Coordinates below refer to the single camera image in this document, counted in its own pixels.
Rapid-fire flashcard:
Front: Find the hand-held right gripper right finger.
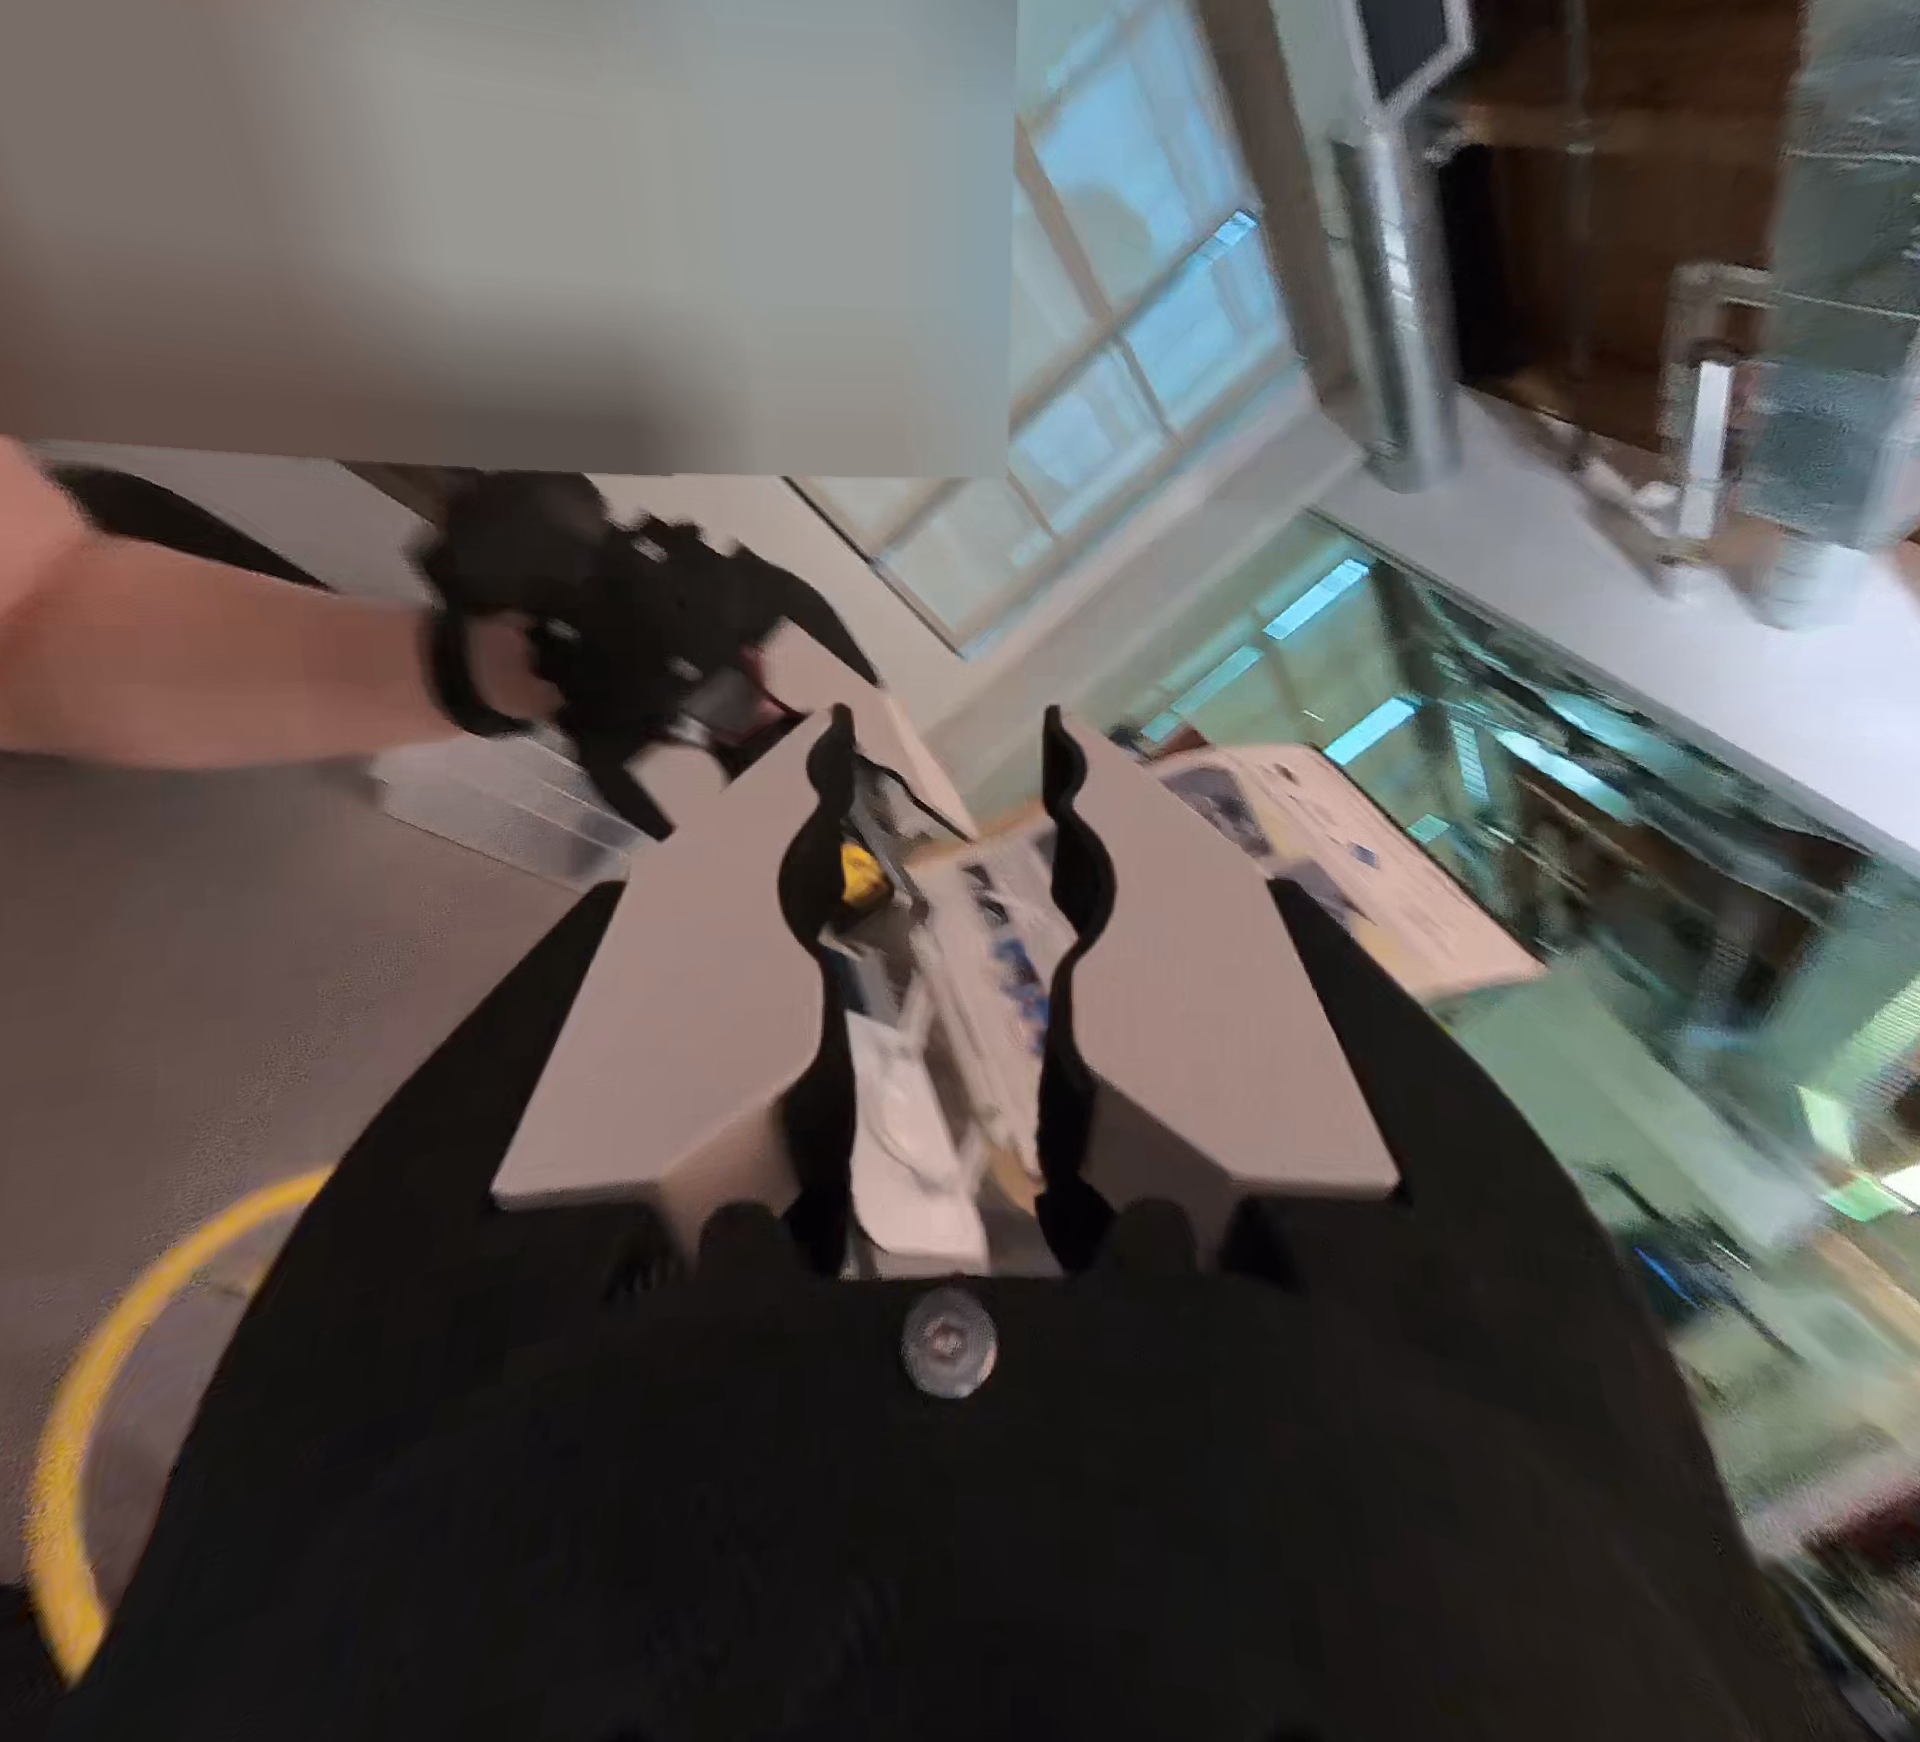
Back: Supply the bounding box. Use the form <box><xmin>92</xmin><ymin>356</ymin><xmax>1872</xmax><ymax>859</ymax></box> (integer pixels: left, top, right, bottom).
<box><xmin>1032</xmin><ymin>703</ymin><xmax>1407</xmax><ymax>1275</ymax></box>

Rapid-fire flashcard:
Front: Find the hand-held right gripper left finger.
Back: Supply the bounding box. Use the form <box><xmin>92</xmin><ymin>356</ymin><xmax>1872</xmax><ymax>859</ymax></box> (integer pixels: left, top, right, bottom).
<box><xmin>494</xmin><ymin>703</ymin><xmax>859</xmax><ymax>1275</ymax></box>

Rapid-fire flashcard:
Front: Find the yellow ethernet cable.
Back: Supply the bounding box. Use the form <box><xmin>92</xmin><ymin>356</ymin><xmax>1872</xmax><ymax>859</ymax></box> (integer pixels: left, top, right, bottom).
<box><xmin>29</xmin><ymin>845</ymin><xmax>892</xmax><ymax>1682</ymax></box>

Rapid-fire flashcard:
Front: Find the person's left forearm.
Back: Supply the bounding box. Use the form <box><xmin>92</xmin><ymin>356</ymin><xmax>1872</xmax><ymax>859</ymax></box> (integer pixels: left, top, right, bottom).
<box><xmin>0</xmin><ymin>434</ymin><xmax>362</xmax><ymax>772</ymax></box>

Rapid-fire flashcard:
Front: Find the person's left hand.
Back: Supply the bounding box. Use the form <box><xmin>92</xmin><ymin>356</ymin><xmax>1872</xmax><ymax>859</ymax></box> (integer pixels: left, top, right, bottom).
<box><xmin>358</xmin><ymin>597</ymin><xmax>569</xmax><ymax>766</ymax></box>

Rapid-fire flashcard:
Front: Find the printed instruction sheet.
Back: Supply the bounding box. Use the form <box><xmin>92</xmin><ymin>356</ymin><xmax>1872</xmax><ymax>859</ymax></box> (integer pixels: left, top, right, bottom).
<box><xmin>900</xmin><ymin>741</ymin><xmax>1545</xmax><ymax>1174</ymax></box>

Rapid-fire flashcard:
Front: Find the white display stand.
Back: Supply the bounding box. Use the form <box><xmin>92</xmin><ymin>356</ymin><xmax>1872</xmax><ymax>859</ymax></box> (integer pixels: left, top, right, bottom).
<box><xmin>848</xmin><ymin>1006</ymin><xmax>999</xmax><ymax>1278</ymax></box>

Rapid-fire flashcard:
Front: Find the smooth silver pipe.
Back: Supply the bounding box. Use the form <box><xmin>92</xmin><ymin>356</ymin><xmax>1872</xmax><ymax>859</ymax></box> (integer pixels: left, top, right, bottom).
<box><xmin>1327</xmin><ymin>120</ymin><xmax>1466</xmax><ymax>491</ymax></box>

